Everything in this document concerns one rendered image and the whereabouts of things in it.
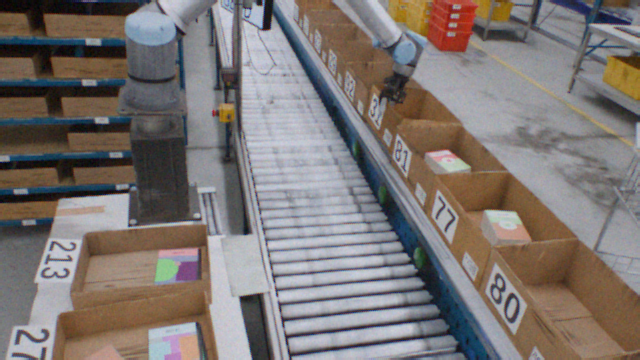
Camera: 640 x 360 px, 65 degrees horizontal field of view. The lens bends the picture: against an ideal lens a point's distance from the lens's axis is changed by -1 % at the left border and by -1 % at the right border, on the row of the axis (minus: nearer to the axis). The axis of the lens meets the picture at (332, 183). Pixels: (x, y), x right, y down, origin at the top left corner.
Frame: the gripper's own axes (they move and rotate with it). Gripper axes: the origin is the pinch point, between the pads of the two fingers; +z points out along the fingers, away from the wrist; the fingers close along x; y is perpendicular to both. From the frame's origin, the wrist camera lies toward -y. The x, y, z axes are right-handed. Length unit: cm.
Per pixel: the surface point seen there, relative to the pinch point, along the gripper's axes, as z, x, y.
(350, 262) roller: 33, -22, 65
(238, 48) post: 1, -61, -41
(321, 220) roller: 35, -26, 39
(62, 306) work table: 57, -108, 73
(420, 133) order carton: -2.7, 9.8, 20.1
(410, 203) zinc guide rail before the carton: 13, -1, 52
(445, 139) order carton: -2.9, 22.2, 20.1
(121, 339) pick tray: 51, -91, 89
